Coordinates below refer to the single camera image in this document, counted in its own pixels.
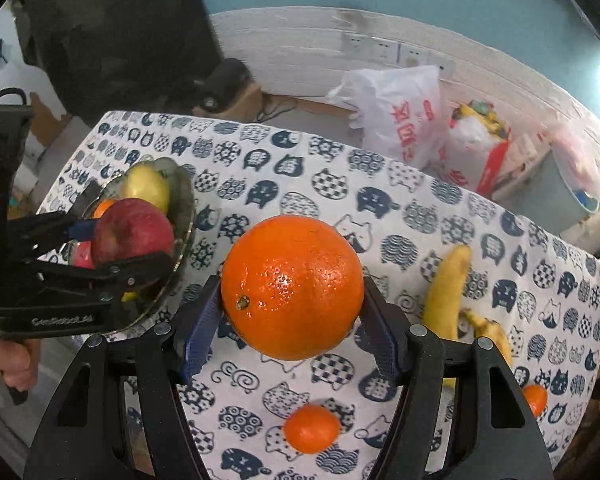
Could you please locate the cat print tablecloth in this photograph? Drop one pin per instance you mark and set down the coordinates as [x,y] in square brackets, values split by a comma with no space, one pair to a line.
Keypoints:
[305,185]

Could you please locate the pale blue trash bin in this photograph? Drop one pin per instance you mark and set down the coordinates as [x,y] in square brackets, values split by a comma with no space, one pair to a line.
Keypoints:
[540,200]

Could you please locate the white plastic bag red print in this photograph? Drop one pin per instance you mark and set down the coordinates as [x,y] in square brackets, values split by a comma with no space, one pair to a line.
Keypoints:
[395,115]

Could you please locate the red apple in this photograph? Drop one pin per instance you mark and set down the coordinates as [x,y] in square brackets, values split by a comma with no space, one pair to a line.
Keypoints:
[135,230]
[82,256]

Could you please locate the white wall socket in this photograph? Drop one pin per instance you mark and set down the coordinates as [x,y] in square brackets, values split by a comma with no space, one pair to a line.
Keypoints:
[411,55]
[445,64]
[354,42]
[383,49]

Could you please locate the green glass plate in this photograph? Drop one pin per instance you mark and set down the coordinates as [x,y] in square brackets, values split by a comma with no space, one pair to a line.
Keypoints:
[182,195]

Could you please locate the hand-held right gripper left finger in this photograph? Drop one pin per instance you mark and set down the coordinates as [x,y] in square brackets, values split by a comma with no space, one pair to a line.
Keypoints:
[200,332]

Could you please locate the small tangerine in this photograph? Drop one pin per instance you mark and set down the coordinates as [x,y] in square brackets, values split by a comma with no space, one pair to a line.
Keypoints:
[311,428]
[536,400]

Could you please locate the red paper bag with trash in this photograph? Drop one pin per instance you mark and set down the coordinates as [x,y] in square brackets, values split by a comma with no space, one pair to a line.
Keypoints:
[472,145]

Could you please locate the yellow banana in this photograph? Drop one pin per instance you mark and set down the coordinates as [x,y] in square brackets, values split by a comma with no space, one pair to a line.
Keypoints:
[445,290]
[492,332]

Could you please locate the large orange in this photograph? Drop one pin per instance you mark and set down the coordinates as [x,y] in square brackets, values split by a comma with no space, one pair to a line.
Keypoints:
[103,208]
[292,285]

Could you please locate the pink plastic bag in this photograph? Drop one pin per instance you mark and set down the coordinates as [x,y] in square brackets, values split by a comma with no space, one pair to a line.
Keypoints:
[577,160]

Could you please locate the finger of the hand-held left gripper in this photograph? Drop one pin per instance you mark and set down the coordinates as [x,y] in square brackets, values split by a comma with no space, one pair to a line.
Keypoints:
[115,270]
[55,225]

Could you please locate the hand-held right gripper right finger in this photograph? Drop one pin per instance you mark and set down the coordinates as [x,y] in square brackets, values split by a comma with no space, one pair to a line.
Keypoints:
[380,342]

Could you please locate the person's left hand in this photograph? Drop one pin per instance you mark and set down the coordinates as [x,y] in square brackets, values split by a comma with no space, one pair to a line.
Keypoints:
[17,360]

